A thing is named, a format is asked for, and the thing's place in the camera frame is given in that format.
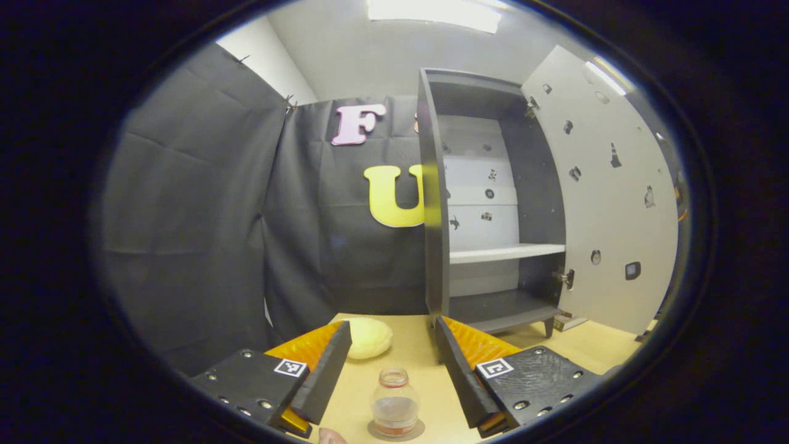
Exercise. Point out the beige cabinet door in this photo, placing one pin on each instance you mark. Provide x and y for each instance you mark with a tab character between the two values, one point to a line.
616	216

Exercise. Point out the narrow ceiling light panel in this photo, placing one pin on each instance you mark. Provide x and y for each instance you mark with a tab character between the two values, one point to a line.
607	77

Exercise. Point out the round grey coaster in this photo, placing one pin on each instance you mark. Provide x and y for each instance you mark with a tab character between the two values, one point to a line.
420	431

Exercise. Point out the pale yellow round object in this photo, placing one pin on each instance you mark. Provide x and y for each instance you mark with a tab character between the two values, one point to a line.
368	338

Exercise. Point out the metal door hinge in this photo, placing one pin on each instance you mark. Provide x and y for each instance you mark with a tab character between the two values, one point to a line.
531	108
564	277

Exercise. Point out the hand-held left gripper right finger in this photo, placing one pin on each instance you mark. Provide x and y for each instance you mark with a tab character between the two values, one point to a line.
459	382

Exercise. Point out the grey book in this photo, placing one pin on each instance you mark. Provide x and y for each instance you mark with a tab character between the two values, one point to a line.
573	322

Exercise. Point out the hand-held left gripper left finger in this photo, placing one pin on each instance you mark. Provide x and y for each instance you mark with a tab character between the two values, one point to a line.
323	382

